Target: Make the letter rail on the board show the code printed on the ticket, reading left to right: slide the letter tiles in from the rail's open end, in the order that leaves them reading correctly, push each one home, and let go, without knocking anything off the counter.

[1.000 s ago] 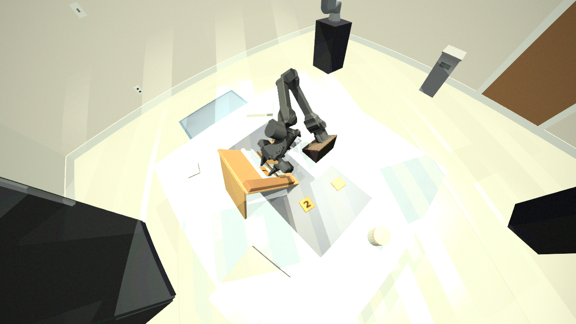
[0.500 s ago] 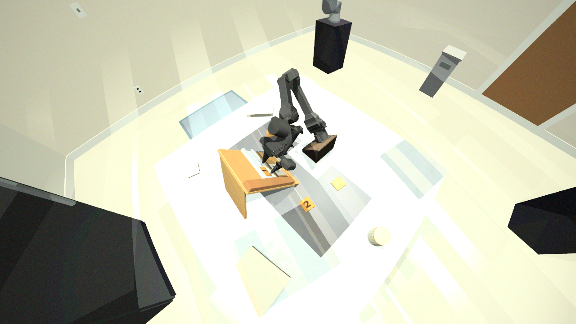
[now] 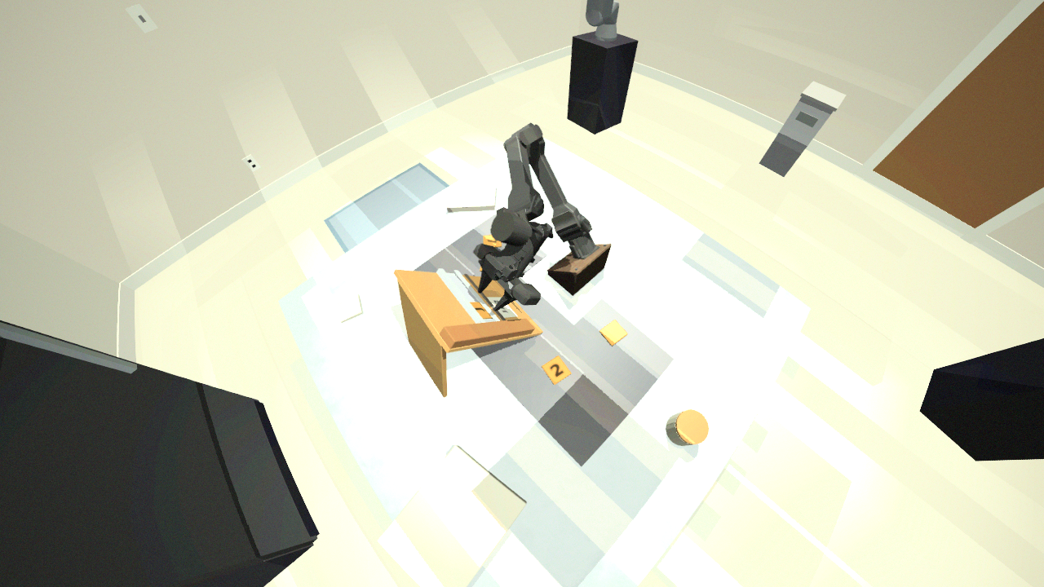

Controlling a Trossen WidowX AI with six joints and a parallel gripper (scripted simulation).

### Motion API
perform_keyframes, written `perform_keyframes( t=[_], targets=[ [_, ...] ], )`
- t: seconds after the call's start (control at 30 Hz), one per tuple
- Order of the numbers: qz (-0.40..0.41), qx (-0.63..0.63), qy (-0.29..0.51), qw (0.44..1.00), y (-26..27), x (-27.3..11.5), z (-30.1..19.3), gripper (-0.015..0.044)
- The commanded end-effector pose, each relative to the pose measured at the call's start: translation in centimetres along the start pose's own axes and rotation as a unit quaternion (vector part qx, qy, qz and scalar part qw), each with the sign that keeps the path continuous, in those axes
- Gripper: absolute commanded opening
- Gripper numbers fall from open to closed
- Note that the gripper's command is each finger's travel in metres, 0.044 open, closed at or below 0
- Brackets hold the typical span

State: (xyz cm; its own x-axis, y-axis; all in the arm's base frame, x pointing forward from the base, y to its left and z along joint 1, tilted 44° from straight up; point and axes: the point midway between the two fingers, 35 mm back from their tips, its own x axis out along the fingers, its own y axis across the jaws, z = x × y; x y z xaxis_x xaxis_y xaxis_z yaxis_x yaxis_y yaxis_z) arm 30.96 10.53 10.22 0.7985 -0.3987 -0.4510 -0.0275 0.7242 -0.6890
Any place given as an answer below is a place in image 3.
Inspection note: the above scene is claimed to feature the white paper ticket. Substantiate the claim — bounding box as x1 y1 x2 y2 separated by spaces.
487 297 518 318

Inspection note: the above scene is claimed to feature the tan board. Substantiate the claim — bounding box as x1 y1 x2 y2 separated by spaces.
394 268 543 398

